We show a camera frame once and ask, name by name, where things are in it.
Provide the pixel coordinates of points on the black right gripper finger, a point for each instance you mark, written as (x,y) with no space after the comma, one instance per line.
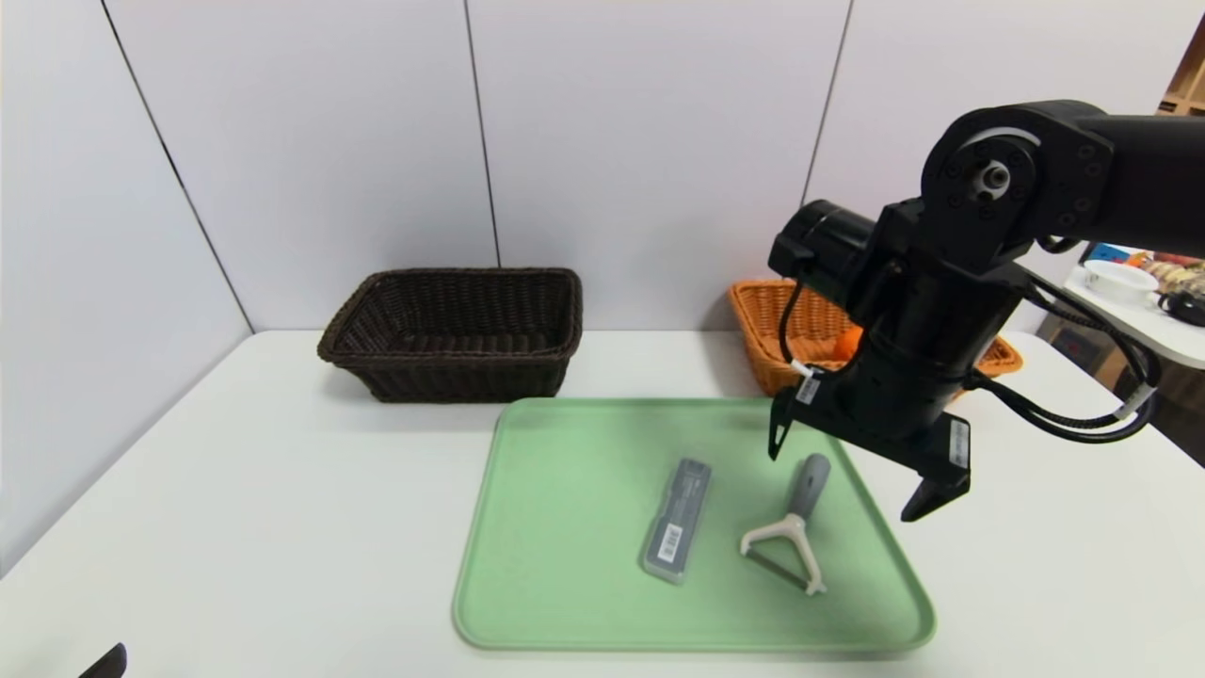
(941,497)
(779,438)

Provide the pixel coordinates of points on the white bowl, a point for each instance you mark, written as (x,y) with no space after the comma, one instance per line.
(1118,282)

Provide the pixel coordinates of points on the orange fruit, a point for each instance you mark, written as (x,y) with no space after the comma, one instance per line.
(850,344)

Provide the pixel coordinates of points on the white background table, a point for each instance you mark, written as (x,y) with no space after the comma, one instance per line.
(1139,325)

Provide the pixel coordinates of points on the clear grey plastic case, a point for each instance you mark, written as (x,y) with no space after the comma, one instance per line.
(678,518)

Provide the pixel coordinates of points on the dark brown wicker basket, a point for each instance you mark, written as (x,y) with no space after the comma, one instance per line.
(452,377)

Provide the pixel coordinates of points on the small black object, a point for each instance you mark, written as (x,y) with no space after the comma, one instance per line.
(1184,309)

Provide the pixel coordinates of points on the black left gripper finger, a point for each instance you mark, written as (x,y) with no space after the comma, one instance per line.
(108,664)

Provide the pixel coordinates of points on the dark woven bin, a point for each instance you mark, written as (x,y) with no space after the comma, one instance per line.
(1172,372)

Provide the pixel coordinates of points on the orange wicker basket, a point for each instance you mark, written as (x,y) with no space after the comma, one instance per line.
(763,330)

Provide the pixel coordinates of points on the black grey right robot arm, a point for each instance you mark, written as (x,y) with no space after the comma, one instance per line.
(941,282)

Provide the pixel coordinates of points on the wooden shelf unit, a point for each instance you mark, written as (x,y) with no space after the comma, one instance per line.
(1188,89)

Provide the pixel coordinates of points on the brown bread pieces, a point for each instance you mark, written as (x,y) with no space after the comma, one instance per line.
(1177,276)

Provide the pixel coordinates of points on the cardboard box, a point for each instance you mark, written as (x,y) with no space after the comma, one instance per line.
(1083,348)

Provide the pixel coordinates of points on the green plastic tray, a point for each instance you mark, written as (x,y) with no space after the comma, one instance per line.
(565,565)

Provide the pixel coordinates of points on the blue box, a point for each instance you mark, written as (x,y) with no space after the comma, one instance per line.
(1116,254)

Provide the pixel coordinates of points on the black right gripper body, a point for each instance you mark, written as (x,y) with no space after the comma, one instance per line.
(880,438)

